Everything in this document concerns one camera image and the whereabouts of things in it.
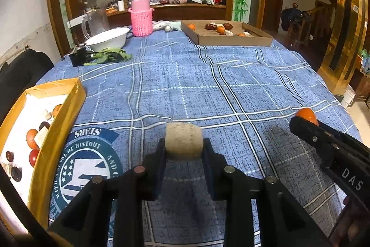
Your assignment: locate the small black box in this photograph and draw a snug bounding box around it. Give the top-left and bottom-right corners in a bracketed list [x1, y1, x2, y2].
[68, 46, 94, 66]

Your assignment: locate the dark brown mangosteen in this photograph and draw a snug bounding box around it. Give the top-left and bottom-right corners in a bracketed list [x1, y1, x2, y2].
[10, 166, 23, 181]

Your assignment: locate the dark jacket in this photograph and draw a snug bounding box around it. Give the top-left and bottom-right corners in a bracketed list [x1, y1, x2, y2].
[282, 7, 311, 31]

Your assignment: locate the jar in pink knit sleeve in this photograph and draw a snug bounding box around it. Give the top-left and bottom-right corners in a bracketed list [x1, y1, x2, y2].
[128, 0, 154, 37]

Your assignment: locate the red tomato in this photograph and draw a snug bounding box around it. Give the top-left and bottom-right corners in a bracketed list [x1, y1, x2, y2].
[28, 149, 40, 168]

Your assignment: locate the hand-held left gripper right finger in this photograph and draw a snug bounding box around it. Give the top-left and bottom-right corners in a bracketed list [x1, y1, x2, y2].
[202, 138, 333, 247]

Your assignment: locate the dark wooden chair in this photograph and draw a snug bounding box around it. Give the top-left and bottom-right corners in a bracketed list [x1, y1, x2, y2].
[287, 1, 337, 53]

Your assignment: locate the clear glass pitcher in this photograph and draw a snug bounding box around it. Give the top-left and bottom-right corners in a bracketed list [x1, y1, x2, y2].
[82, 8, 110, 39]

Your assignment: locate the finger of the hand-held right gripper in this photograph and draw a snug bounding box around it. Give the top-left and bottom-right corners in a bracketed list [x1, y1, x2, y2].
[290, 116, 343, 169]
[317, 122, 370, 158]

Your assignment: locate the green leafy vegetable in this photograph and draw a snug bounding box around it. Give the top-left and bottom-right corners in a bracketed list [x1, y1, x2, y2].
[84, 47, 133, 65]

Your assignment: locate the beige round peeled chunk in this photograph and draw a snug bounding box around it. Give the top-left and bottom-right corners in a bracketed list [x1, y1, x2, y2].
[165, 122, 204, 161]

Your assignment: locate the brown wooden door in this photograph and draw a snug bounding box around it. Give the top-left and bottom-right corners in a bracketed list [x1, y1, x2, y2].
[262, 0, 285, 32]

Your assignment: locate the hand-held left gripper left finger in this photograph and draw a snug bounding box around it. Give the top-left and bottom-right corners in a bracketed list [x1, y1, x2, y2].
[48, 138, 167, 247]

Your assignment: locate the white cloth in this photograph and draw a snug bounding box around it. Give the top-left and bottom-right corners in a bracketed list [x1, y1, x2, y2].
[152, 20, 182, 32]

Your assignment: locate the blue plaid tablecloth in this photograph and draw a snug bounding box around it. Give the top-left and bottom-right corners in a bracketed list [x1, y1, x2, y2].
[35, 23, 362, 247]

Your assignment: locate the white plastic bucket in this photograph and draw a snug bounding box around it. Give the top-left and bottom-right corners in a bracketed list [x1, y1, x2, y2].
[341, 84, 355, 108]

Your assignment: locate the brown cardboard tray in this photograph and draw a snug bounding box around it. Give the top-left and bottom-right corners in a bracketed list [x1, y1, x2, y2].
[181, 20, 274, 47]

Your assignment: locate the wooden counter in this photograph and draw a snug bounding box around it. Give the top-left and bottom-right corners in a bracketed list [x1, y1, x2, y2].
[105, 2, 226, 29]

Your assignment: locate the yellow cardboard box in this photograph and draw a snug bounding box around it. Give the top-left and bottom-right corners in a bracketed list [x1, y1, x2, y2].
[0, 78, 86, 231]

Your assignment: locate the black chair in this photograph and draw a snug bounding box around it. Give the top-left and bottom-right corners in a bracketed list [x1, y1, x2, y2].
[0, 49, 55, 91]

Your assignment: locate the person's right hand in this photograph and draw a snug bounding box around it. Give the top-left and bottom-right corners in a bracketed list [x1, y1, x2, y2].
[330, 196, 370, 247]

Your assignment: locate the golden wooden cabinet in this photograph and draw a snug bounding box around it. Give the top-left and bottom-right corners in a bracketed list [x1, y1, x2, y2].
[318, 0, 370, 94]

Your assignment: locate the white enamel bowl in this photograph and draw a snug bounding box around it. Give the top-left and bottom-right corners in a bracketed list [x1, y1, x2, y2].
[85, 27, 130, 52]

